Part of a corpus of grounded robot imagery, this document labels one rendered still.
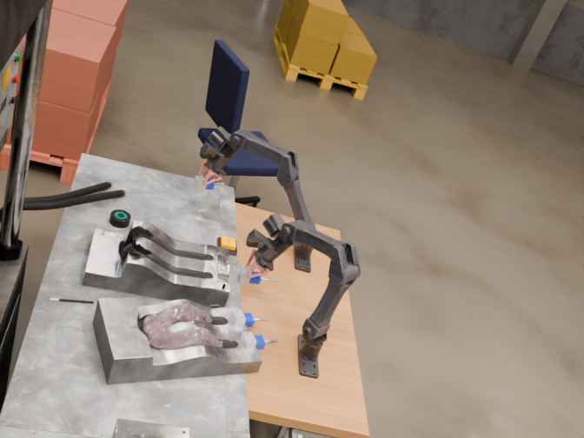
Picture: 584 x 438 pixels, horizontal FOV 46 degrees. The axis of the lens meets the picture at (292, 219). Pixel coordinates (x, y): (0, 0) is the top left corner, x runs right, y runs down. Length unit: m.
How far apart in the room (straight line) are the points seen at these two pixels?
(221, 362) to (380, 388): 1.65
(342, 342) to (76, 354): 0.96
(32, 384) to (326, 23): 5.44
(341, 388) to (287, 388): 0.20
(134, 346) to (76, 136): 2.37
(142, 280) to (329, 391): 0.74
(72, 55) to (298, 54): 3.39
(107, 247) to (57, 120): 1.84
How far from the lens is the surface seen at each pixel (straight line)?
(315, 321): 2.35
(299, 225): 2.32
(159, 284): 2.43
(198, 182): 2.88
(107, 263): 2.47
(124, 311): 2.22
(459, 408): 3.93
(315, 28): 6.98
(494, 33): 11.61
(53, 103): 4.25
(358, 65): 7.22
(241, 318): 2.37
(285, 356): 2.43
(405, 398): 3.78
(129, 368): 2.12
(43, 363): 2.18
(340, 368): 2.48
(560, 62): 12.14
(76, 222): 2.74
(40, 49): 2.15
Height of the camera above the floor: 2.39
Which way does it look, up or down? 30 degrees down
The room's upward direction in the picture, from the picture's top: 22 degrees clockwise
